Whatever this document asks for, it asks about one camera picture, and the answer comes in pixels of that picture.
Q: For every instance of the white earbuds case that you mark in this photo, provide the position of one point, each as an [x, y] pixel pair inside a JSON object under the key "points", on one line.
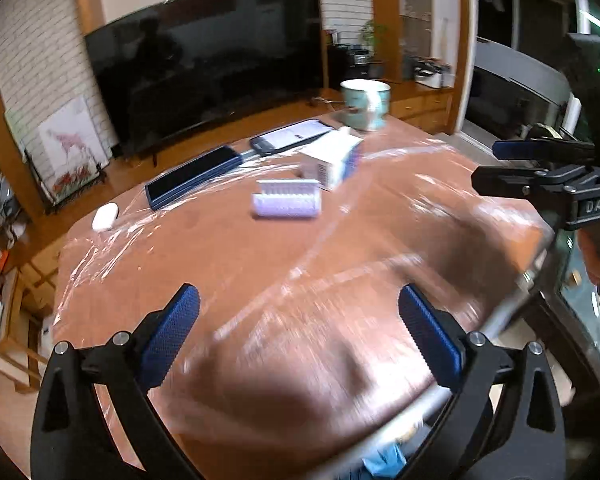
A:
{"points": [[105, 216]]}

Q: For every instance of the dark blue smartphone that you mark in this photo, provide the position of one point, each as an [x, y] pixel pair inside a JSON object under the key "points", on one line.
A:
{"points": [[195, 177]]}

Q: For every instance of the person's right hand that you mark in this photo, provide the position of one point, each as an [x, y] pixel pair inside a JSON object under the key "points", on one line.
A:
{"points": [[591, 255]]}

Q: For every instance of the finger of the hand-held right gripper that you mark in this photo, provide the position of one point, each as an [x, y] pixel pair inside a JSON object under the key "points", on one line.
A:
{"points": [[510, 180], [520, 149]]}

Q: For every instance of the purple hair roller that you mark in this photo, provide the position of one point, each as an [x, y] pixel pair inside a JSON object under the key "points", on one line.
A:
{"points": [[286, 200]]}

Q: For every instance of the smartphone with lit screen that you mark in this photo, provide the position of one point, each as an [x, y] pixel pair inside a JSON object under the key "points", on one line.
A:
{"points": [[290, 137]]}

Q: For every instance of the black flat television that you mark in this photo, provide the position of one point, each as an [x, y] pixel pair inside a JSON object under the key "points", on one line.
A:
{"points": [[205, 65]]}

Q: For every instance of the white blue red medicine box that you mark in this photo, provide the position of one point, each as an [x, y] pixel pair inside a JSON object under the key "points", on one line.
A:
{"points": [[330, 160]]}

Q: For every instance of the black countertop appliance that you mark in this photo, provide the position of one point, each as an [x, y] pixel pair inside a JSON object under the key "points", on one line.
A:
{"points": [[347, 60]]}

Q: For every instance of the white storage container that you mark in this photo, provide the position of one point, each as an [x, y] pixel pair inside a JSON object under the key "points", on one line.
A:
{"points": [[432, 72]]}

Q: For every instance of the teal patterned mug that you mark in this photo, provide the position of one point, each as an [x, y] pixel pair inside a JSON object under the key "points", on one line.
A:
{"points": [[365, 105]]}

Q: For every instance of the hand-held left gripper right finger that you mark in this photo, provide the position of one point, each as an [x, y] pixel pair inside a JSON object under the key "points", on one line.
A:
{"points": [[430, 340]]}

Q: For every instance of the blue cloth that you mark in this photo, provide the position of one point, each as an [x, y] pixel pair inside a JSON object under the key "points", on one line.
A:
{"points": [[385, 460]]}

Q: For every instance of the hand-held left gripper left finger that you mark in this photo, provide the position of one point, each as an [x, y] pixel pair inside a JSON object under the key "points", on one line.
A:
{"points": [[172, 335]]}

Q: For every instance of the small leafy potted plant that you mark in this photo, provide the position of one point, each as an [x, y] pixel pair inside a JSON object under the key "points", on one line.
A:
{"points": [[372, 37]]}

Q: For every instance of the framed red flower picture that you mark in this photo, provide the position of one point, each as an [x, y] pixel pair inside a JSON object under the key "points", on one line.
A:
{"points": [[72, 180]]}

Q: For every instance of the giraffe painting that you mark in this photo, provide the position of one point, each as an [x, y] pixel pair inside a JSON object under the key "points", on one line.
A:
{"points": [[70, 135]]}

